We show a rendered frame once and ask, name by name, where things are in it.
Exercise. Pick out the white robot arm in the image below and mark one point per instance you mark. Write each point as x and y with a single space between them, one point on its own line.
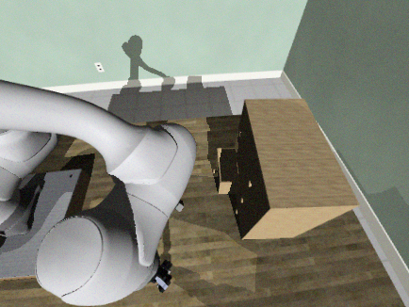
103 254

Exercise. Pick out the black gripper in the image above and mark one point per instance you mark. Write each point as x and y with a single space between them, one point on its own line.
162 273

